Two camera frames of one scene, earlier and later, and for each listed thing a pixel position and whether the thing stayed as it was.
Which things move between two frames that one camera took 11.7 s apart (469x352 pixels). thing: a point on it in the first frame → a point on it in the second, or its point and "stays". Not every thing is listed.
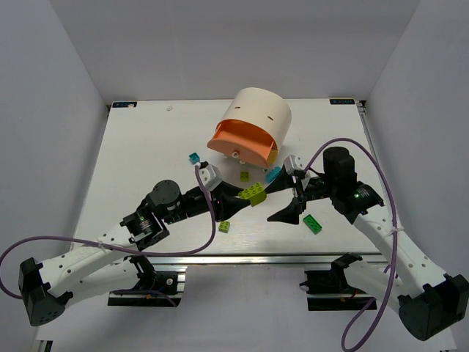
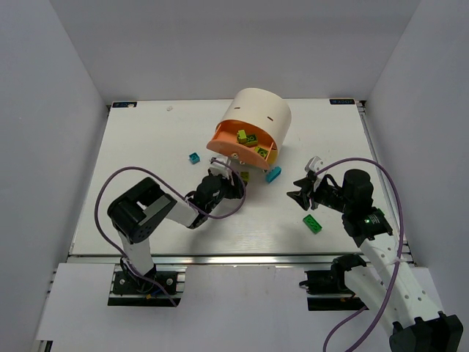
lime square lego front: x=223 y=226 → x=262 y=152
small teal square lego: x=194 y=158 stays
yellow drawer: x=272 y=156 stays
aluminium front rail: x=256 y=259 stays
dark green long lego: x=312 y=224 stays
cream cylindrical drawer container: x=261 y=106 stays
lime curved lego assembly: x=255 y=193 → x=250 y=140
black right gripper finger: x=283 y=180 → x=305 y=182
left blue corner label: x=124 y=104 stays
